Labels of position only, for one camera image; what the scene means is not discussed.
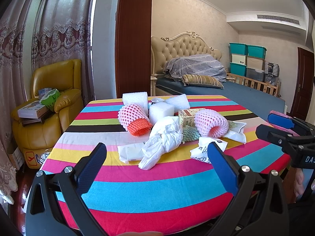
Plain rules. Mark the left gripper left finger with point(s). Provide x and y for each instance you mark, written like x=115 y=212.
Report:
x=88 y=167

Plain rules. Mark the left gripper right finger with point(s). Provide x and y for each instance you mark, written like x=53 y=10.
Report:
x=225 y=168

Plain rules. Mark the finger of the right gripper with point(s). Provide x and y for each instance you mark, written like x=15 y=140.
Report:
x=281 y=121
x=275 y=136

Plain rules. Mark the floral tissue packet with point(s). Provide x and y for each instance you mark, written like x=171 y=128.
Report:
x=236 y=132

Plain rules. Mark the pink foam fruit net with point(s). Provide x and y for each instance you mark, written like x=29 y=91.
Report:
x=210 y=123

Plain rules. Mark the green zigzag cloth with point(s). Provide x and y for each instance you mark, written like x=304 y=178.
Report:
x=190 y=134

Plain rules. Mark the herbal medicine box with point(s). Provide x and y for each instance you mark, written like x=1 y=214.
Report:
x=186 y=116

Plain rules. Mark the pink orange foam net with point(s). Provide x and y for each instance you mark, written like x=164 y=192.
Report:
x=133 y=119

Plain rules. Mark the white tissue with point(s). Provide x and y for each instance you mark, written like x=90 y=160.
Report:
x=166 y=135

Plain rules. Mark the white paper packet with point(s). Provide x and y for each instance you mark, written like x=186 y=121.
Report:
x=131 y=152

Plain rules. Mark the pink trash bag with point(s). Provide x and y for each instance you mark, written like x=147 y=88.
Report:
x=280 y=114

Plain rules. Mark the person's right hand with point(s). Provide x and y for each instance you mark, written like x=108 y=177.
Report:
x=298 y=183

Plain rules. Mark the dark wood door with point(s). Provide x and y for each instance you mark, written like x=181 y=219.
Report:
x=304 y=84

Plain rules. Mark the white printed paper wrapper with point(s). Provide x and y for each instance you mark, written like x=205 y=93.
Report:
x=200 y=153

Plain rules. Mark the blue mattress bed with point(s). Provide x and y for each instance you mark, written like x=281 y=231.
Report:
x=258 y=102

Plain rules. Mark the grey clear storage bin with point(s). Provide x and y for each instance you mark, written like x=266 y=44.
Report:
x=255 y=74

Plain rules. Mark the black white checked bag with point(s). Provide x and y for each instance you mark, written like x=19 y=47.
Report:
x=271 y=68

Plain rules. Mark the yellow leather armchair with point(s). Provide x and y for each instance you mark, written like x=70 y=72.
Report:
x=46 y=113

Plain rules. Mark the beige storage box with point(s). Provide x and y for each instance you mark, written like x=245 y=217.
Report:
x=255 y=63

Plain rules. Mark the teal storage bin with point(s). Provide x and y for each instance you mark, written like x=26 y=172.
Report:
x=238 y=48
x=238 y=69
x=256 y=51

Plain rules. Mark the white storage box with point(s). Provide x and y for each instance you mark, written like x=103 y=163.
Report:
x=240 y=59

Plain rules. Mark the green tissue pack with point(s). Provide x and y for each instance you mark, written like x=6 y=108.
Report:
x=49 y=99

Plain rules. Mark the white foam block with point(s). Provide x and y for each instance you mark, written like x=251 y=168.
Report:
x=180 y=102
x=160 y=110
x=139 y=98

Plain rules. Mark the white flat box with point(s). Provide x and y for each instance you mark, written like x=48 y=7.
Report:
x=34 y=110

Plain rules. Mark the striped pillow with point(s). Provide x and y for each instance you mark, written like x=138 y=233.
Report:
x=203 y=81

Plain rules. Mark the air conditioner vent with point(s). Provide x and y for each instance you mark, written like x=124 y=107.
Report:
x=278 y=18

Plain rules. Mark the grey purple duvet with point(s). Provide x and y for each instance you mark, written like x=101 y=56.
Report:
x=199 y=64

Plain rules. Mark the tufted beige headboard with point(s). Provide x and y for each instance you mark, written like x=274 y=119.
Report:
x=187 y=43

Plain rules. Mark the lace curtain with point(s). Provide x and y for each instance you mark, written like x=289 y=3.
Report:
x=44 y=44

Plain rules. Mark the dark wood wardrobe panel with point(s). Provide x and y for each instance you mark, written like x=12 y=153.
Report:
x=133 y=46

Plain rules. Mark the wooden crib rail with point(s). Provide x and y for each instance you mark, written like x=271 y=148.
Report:
x=255 y=84

